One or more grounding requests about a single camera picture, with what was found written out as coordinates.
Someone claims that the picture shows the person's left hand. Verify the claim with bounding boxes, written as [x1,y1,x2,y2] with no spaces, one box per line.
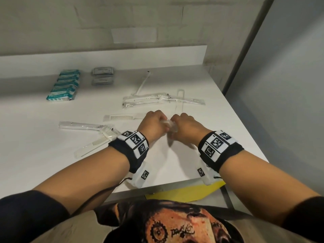
[136,110,169,145]

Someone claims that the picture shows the person's right forearm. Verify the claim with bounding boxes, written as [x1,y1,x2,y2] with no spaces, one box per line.
[219,150,321,225]

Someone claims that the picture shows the white sachets stack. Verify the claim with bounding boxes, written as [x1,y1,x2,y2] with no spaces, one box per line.
[91,67,114,76]

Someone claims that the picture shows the person's right hand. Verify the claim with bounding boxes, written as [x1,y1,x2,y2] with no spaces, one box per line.
[169,113,213,147]

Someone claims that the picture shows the thin pile of sachets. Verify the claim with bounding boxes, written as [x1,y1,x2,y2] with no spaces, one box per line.
[91,76,114,86]

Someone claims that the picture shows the dark door frame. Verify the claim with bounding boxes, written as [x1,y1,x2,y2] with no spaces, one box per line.
[222,0,275,95]

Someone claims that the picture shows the teal wet wipe packets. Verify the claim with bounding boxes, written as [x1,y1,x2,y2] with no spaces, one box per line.
[46,69,81,102]

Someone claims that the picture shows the white table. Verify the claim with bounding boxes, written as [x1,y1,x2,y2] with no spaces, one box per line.
[0,45,269,198]

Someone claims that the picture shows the dark table leg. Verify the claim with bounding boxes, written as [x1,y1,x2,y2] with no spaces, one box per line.
[220,186,235,209]

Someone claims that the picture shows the stack of beige soaps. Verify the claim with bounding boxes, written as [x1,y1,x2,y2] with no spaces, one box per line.
[159,119,179,134]

